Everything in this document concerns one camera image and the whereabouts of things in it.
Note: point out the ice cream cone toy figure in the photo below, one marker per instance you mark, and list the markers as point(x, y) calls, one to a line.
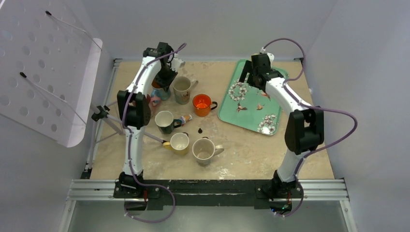
point(184, 119)

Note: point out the orange mug black handle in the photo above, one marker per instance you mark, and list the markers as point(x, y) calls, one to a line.
point(203, 105)

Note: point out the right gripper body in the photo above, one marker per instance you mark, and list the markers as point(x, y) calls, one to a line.
point(248, 68)

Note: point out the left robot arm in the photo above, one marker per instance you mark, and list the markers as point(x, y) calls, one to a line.
point(159, 65)

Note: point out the dark teal mug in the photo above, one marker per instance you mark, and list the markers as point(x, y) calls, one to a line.
point(166, 122)

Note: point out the beige dragon print mug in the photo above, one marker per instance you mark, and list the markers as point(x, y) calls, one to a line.
point(204, 150)

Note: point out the aluminium frame rail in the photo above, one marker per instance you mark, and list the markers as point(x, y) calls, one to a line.
point(103, 190)

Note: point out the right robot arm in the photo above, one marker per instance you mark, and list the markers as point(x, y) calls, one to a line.
point(305, 126)

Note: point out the yellow mug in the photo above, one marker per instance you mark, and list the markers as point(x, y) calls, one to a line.
point(178, 144)

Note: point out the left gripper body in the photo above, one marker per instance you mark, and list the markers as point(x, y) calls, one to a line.
point(165, 77)

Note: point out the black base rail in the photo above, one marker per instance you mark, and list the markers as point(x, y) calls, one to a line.
point(256, 193)

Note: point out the cream mug with coral print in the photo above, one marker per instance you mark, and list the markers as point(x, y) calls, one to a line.
point(182, 87)

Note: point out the white perforated panel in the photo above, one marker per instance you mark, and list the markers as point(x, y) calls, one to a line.
point(48, 67)

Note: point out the green floral tray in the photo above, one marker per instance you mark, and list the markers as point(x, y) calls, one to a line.
point(248, 107)

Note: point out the pink halloween mug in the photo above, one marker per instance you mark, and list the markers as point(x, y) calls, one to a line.
point(153, 102)

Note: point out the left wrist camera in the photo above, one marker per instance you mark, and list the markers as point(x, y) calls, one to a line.
point(176, 63)

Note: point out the blue mug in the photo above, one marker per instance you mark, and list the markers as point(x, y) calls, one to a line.
point(162, 93)

